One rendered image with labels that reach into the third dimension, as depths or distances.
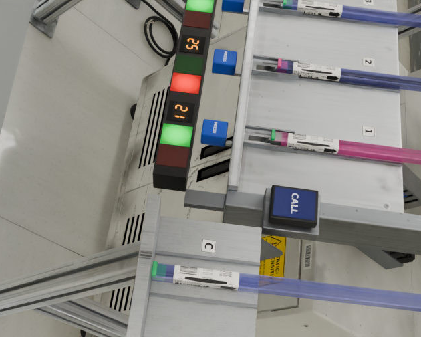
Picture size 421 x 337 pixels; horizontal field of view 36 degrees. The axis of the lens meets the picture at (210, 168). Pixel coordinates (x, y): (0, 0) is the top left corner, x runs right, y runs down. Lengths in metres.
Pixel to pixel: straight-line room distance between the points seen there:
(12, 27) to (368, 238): 0.46
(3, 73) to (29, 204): 0.74
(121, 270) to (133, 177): 0.67
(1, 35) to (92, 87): 0.92
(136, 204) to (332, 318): 0.56
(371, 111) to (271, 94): 0.12
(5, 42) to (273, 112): 0.32
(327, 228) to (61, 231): 0.84
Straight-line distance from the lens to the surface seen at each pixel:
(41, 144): 1.51
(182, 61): 0.86
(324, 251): 1.06
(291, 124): 0.80
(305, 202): 0.70
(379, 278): 1.21
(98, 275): 0.88
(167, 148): 0.78
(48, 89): 1.57
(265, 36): 0.89
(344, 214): 0.74
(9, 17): 0.77
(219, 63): 0.83
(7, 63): 0.74
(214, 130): 0.77
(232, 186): 0.72
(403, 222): 0.75
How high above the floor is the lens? 1.16
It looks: 38 degrees down
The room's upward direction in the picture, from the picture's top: 70 degrees clockwise
